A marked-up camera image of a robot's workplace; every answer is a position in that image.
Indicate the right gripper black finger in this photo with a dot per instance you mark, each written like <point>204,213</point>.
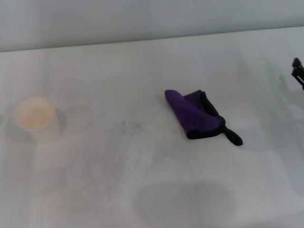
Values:
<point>298,73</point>

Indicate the purple rag with black edge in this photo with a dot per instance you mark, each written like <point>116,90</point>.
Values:
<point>185,107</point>

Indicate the white paper cup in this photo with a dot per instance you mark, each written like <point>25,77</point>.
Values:
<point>35,114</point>

